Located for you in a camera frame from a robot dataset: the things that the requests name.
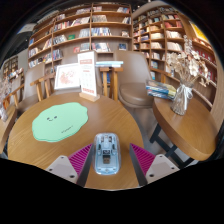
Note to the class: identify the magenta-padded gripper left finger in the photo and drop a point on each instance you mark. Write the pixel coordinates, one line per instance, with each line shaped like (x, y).
(80, 160)

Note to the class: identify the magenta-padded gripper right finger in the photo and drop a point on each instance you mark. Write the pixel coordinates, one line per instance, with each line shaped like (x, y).
(143, 160)

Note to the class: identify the transparent blue computer mouse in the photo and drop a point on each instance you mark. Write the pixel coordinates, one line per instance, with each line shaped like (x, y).
(106, 153)

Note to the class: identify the green blob-shaped mouse pad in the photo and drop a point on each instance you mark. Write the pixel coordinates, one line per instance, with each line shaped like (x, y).
(60, 121)

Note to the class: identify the round wooden side table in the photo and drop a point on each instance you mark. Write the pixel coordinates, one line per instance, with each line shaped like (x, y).
(6, 128)
(186, 128)

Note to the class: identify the glass vase with dried flowers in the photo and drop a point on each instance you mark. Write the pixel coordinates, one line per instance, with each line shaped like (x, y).
(181, 103)

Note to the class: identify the stack of colourful books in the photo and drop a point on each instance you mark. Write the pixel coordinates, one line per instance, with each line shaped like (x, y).
(160, 90)

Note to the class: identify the brown padded wooden armchair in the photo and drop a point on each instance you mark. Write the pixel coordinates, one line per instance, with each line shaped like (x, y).
(31, 83)
(133, 80)
(68, 59)

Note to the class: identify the white framed picture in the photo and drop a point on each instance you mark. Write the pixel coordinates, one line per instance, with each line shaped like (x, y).
(67, 76)

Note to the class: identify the white sign on wooden base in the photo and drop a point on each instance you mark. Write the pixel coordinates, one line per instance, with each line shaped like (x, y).
(87, 75)

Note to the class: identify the vase with pale dried branches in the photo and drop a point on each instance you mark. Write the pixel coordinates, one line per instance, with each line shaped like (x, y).
(3, 110)

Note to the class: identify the distant wooden bookshelf unit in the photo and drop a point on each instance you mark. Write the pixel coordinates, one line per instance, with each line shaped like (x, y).
(10, 66)

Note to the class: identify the tall wooden bookshelf unit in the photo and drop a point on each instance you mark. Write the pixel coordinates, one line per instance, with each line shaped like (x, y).
(163, 36)

